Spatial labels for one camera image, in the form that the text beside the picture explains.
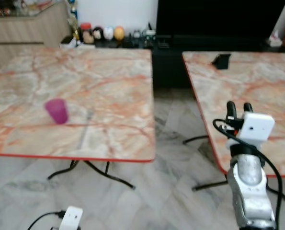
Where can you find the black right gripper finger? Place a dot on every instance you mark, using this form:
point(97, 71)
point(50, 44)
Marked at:
point(248, 108)
point(232, 110)

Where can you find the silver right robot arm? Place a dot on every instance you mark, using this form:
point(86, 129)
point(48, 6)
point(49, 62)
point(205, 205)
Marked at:
point(250, 191)

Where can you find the marble folding table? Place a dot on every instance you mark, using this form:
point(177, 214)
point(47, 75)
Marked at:
point(262, 81)
point(108, 86)

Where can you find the small black holder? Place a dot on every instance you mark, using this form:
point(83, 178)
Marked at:
point(222, 61)

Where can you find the small white figurine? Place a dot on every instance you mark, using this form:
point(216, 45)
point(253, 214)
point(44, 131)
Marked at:
point(275, 40)

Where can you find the black television console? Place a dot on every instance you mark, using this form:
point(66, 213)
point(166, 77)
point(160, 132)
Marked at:
point(168, 62)

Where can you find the black television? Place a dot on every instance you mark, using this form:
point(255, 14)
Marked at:
point(219, 17)

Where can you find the yellow egg shaped figure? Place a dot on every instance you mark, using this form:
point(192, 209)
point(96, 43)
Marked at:
point(119, 33)

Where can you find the white egg shaped figure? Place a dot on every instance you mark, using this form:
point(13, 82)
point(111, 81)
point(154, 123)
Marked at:
point(108, 32)

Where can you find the black egg shaped figure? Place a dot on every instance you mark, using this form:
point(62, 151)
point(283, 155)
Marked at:
point(98, 33)

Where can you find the pink plastic cup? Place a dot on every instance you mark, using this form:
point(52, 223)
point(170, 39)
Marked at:
point(57, 111)

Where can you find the light wooden cabinet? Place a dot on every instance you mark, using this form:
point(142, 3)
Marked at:
point(22, 31)

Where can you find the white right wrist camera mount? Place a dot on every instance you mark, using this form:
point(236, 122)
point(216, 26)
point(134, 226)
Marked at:
point(257, 127)

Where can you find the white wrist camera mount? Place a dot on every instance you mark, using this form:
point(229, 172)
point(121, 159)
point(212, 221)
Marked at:
point(71, 219)
point(257, 127)

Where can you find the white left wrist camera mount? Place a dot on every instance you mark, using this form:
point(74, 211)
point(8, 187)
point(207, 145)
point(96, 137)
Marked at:
point(71, 219)

